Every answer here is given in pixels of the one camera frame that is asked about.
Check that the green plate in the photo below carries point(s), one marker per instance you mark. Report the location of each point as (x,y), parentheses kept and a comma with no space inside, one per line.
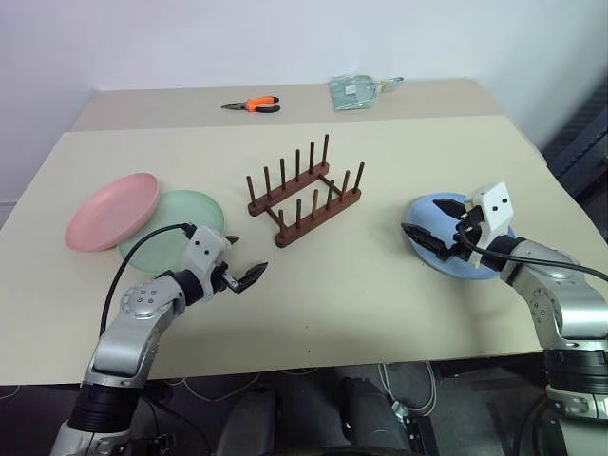
(190,214)

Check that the wooden dish rack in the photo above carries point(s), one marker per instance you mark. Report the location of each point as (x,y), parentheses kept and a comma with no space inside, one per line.
(304,209)

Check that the dark ribbed panel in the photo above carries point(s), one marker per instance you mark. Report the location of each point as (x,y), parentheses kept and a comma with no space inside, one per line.
(579,142)

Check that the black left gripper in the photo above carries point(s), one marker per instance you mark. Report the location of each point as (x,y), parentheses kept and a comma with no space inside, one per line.
(224,280)

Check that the blue plate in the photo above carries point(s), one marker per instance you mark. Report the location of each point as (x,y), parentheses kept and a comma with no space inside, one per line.
(427,214)

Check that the dark rounded shape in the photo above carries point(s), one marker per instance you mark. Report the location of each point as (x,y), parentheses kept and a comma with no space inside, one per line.
(368,418)

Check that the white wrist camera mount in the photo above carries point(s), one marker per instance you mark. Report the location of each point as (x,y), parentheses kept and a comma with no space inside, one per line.
(204,247)
(496,209)

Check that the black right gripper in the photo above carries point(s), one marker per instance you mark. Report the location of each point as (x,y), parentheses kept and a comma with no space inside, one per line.
(468,237)

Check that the pale green plastic packet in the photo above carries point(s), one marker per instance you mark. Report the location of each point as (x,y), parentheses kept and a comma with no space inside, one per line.
(354,92)

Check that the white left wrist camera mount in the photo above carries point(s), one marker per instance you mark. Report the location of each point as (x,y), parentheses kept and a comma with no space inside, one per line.
(204,247)

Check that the pink plate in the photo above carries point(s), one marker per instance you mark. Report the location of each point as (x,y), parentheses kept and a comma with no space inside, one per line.
(111,211)

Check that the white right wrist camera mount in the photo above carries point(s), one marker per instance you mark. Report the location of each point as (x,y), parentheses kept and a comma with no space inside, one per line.
(496,209)

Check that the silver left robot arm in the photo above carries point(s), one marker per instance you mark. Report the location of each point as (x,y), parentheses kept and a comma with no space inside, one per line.
(123,342)

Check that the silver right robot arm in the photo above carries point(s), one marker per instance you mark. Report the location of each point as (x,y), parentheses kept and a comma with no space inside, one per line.
(570,304)

